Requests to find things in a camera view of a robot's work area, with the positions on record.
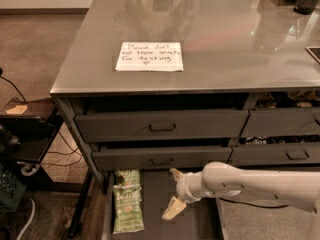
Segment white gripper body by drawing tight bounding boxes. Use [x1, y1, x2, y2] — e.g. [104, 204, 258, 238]
[175, 173, 201, 204]

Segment green jalapeno chip bag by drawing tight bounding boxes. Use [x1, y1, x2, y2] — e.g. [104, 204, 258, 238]
[113, 185, 144, 234]

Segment white cable on floor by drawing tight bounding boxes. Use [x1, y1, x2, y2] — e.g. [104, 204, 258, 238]
[14, 198, 37, 240]

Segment black power cable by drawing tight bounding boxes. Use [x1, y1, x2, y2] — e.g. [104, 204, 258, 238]
[219, 197, 289, 210]

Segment green chip bag behind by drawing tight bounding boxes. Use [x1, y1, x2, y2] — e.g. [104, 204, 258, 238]
[115, 169, 140, 186]

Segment bottom left open drawer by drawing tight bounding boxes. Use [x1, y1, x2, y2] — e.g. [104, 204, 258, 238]
[101, 170, 227, 240]

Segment white handwritten paper note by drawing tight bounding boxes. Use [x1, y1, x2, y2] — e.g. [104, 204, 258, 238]
[115, 42, 184, 72]

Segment grey drawer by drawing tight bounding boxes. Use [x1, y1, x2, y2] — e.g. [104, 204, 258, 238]
[92, 146, 231, 171]
[229, 142, 320, 167]
[242, 107, 320, 137]
[75, 110, 249, 142]

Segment top right grey drawer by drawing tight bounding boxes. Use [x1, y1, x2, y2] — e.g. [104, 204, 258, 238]
[242, 107, 320, 137]

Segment black side cart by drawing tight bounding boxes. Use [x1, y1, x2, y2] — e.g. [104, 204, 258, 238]
[0, 98, 63, 191]

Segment top left grey drawer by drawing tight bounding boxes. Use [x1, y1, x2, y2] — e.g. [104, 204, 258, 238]
[75, 110, 249, 142]

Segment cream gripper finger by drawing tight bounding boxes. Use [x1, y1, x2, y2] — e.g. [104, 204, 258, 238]
[170, 168, 183, 182]
[162, 196, 186, 221]

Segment snack bags in top drawer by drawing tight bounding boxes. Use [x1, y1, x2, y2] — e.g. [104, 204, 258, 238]
[256, 90, 320, 109]

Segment doritos bag in drawer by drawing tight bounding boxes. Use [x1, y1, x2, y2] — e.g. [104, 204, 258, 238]
[240, 135, 320, 145]

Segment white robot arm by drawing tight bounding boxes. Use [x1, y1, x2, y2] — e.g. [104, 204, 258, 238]
[162, 162, 320, 240]

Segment black table leg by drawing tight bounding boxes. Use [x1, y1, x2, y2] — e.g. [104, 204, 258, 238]
[67, 170, 92, 240]

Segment middle right grey drawer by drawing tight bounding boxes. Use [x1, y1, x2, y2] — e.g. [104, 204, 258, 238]
[229, 142, 320, 167]

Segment grey drawer cabinet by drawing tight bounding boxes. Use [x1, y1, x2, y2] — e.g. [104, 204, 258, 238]
[51, 0, 320, 194]

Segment middle left grey drawer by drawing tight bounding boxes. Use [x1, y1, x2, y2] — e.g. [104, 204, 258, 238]
[92, 146, 231, 171]

